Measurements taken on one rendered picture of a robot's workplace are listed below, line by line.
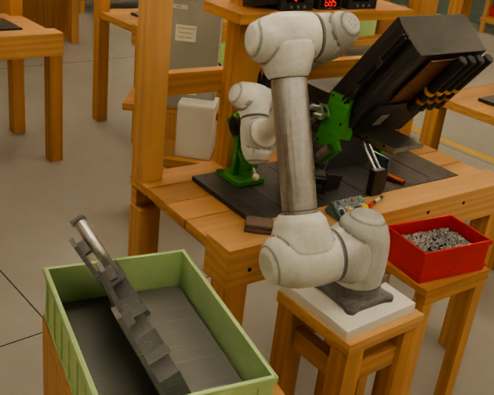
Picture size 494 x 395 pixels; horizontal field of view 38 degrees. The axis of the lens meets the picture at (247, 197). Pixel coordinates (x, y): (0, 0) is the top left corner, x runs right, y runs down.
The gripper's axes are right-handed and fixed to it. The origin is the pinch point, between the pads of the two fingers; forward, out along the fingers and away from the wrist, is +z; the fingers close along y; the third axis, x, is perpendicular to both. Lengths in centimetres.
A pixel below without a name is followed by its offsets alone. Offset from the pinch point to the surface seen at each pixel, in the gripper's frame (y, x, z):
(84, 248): -61, -7, -109
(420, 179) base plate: -22, 0, 56
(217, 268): -58, 17, -48
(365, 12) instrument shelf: 39.3, -18.6, 21.0
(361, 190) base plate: -28.0, 6.3, 23.2
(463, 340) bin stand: -92, -6, 45
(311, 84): 18.2, 7.7, 10.0
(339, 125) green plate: -7.8, -5.2, 4.4
